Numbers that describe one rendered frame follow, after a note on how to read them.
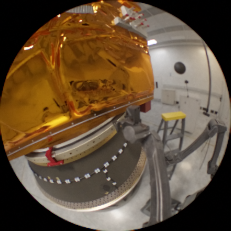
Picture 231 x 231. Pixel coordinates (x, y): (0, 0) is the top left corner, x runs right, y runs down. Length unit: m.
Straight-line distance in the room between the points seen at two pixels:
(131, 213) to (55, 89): 2.12
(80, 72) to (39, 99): 0.26
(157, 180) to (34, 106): 0.57
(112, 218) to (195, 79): 8.08
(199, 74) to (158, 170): 7.24
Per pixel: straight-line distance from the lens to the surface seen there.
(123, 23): 0.86
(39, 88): 0.45
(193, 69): 7.33
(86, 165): 0.56
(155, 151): 0.29
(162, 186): 0.26
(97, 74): 0.47
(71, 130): 0.50
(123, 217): 2.01
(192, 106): 3.32
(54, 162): 0.52
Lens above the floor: 1.98
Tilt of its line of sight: 23 degrees down
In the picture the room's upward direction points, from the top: 9 degrees counter-clockwise
